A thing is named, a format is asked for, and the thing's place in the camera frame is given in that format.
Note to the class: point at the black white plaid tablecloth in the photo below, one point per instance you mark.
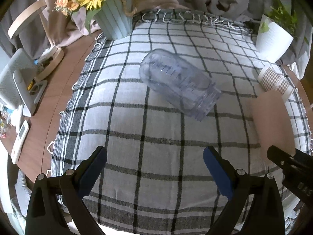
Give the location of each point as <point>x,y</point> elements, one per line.
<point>146,132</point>

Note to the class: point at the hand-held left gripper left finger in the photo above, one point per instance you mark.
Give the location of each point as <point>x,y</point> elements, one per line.
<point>94,173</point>

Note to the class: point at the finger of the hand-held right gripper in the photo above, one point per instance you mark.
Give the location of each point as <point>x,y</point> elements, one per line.
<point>297,171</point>

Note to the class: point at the grey small tray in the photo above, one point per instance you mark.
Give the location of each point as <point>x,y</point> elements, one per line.
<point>39,90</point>

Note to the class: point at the brown checked paper cup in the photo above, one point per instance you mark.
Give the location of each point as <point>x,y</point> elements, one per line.
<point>273,80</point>

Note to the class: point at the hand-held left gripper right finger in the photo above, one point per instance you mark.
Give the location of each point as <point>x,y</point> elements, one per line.
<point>217,173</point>

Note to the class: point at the green leafy plant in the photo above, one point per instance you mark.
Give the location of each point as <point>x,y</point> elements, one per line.
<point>281,14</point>

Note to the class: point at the round wooden tray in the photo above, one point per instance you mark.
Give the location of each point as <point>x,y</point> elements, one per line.
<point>50,62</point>

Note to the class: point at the pink cloth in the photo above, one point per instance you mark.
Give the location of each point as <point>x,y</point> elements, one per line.
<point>66,27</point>

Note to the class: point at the curved wooden chair back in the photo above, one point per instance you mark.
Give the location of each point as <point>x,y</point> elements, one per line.
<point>25,19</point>

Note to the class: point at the white ribbed heater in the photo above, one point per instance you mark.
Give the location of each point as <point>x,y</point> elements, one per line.
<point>23,193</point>

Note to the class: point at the white plant pot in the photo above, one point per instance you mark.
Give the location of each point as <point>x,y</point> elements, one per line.
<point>272,41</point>

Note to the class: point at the clear plastic baby bottle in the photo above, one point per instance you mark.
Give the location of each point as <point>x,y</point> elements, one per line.
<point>176,80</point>

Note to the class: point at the light blue ribbed flower pot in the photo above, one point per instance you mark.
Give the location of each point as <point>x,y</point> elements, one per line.
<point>115,17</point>

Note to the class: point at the white remote control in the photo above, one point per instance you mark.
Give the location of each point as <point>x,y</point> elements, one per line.
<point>20,139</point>

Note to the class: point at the white desktop device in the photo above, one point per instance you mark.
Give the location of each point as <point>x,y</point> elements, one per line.
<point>14,83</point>

